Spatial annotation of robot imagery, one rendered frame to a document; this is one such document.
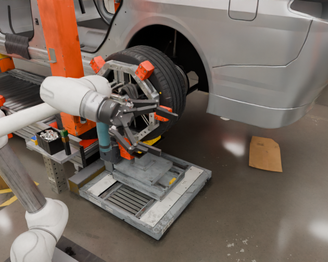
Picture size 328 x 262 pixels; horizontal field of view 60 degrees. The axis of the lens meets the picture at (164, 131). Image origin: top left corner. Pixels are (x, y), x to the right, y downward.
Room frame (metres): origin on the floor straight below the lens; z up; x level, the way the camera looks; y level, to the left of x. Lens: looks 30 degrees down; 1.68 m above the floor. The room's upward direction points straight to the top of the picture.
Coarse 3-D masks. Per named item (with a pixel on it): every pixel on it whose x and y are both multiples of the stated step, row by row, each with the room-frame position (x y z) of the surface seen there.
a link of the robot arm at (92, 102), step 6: (90, 90) 0.81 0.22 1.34; (84, 96) 0.78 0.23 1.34; (90, 96) 0.78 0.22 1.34; (96, 96) 0.79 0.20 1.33; (102, 96) 0.79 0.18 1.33; (84, 102) 0.76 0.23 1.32; (90, 102) 0.76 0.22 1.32; (96, 102) 0.76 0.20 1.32; (102, 102) 0.77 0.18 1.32; (84, 108) 0.76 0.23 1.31; (90, 108) 0.76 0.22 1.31; (96, 108) 0.75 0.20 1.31; (84, 114) 0.76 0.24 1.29; (90, 114) 0.75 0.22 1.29; (96, 114) 0.75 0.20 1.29; (96, 120) 0.76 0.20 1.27
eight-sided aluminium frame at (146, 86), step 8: (104, 64) 1.84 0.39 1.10; (112, 64) 1.80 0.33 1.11; (120, 64) 1.78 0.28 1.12; (128, 64) 1.78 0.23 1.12; (104, 72) 1.85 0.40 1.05; (128, 72) 1.73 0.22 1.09; (136, 80) 1.69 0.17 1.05; (144, 80) 1.71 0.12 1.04; (144, 88) 1.66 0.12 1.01; (152, 88) 1.68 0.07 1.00; (152, 96) 1.63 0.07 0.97; (152, 120) 1.63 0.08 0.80; (152, 128) 1.63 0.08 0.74; (136, 136) 1.71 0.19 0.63; (144, 136) 1.74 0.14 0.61
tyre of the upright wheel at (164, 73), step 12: (132, 48) 1.95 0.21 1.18; (144, 48) 1.95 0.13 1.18; (108, 60) 1.94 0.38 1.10; (120, 60) 1.87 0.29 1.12; (132, 60) 1.81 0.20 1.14; (144, 60) 1.78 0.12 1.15; (156, 60) 1.83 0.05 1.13; (168, 60) 1.89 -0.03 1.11; (156, 72) 1.72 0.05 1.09; (168, 72) 1.79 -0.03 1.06; (156, 84) 1.71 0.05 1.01; (168, 84) 1.73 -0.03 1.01; (180, 84) 1.82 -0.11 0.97; (168, 96) 1.68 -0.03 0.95; (180, 96) 1.78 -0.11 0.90; (180, 108) 1.78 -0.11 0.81; (168, 120) 1.67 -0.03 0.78; (156, 132) 1.71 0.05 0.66
